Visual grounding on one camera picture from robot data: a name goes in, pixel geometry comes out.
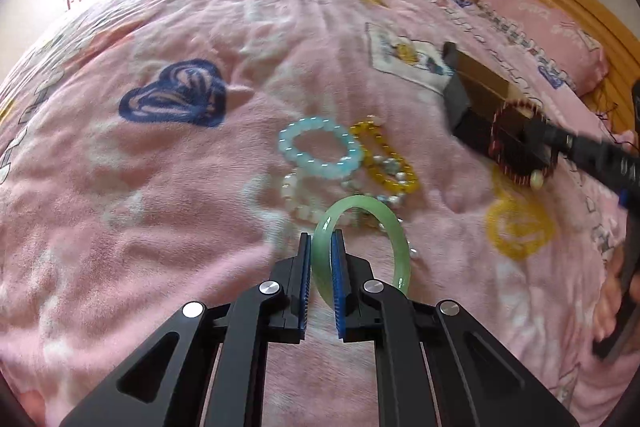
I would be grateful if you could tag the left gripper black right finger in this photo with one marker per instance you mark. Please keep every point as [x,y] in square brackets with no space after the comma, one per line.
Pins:
[435,365]

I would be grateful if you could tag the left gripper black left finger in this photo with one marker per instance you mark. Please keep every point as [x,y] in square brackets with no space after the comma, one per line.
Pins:
[206,366]

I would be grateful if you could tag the wooden headboard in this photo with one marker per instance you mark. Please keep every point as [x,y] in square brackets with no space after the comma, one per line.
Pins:
[612,98]

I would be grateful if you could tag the pink patterned blanket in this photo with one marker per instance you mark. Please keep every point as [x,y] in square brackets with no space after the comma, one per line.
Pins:
[140,169]

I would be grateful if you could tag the green jade bangle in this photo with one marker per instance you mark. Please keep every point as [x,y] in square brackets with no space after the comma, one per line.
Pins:
[321,242]

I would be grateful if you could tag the pink pillow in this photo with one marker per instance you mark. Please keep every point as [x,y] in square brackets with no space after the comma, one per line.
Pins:
[565,54]

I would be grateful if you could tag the right hand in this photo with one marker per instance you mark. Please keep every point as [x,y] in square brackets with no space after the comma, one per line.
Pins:
[609,301]

